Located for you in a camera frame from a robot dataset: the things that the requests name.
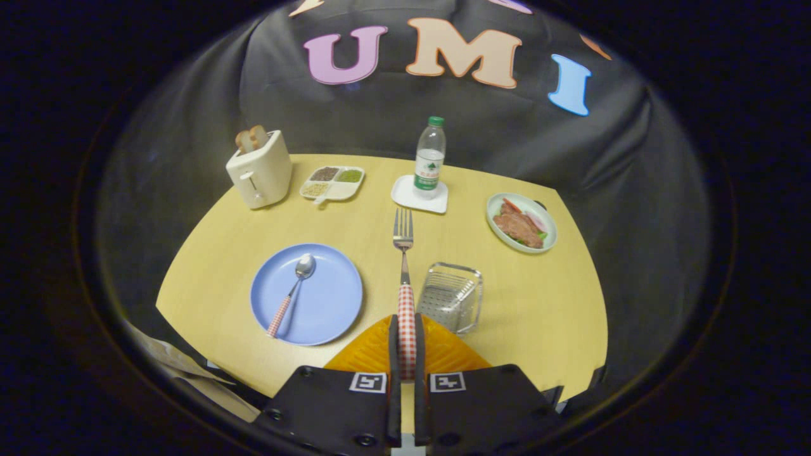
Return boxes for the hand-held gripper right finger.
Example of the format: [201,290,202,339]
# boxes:
[414,313,566,456]

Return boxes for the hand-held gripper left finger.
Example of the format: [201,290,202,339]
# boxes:
[250,313,404,456]

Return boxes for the fork with red checked handle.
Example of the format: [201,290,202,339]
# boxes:
[393,208,418,382]

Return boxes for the spoon with red checked handle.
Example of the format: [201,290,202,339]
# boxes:
[266,253,317,339]

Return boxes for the blue round plate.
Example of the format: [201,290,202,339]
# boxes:
[250,243,364,347]

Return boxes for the white square coaster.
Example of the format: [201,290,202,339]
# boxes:
[390,175,450,215]

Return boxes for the green plate of meat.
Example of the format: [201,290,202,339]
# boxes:
[486,193,559,255]

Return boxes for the white divided tray of beans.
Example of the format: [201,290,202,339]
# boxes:
[299,165,366,206]

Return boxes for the clear water bottle green cap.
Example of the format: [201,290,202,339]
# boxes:
[413,116,447,201]

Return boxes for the pale crumpled cloth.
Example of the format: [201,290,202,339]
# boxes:
[124,320,262,423]

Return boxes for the white toaster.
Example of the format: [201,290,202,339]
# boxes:
[226,130,294,210]

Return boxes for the metal wire cutlery basket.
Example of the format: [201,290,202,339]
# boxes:
[416,262,484,336]

